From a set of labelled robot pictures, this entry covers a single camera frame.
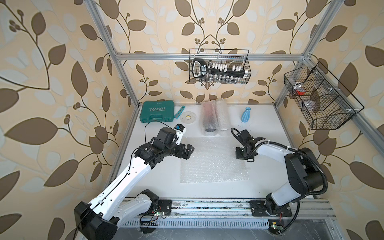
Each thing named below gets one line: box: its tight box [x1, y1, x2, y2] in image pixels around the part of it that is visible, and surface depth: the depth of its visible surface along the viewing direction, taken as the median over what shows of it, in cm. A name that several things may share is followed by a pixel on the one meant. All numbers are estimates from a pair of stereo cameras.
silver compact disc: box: [180, 111, 197, 124], surface depth 114 cm
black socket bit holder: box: [192, 58, 246, 78], surface depth 84 cm
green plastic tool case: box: [140, 99, 175, 123], surface depth 113 cm
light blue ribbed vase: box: [241, 106, 252, 123], surface depth 105 cm
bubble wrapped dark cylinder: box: [201, 100, 219, 137], surface depth 104 cm
